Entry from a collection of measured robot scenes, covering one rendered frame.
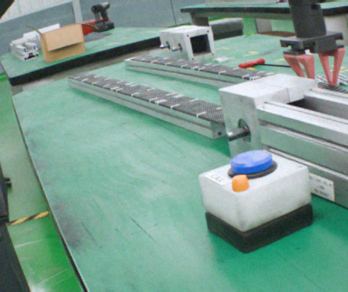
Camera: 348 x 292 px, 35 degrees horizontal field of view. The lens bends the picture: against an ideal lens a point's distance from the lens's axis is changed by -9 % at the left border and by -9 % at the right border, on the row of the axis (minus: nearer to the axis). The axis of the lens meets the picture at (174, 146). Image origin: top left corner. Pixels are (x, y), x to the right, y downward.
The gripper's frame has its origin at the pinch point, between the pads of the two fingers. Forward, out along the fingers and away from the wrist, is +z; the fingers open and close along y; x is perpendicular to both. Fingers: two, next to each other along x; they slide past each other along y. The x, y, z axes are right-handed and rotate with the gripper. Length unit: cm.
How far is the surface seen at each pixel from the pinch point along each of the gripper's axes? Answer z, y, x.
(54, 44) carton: -6, -5, 193
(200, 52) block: 1, 15, 78
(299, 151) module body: -1.5, -23.9, -26.7
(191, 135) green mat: 3.0, -22.2, 6.7
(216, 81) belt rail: 2.1, -2.1, 36.6
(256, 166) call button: -3.9, -32.5, -32.3
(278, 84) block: -6.4, -18.4, -15.6
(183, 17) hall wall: 60, 434, 1044
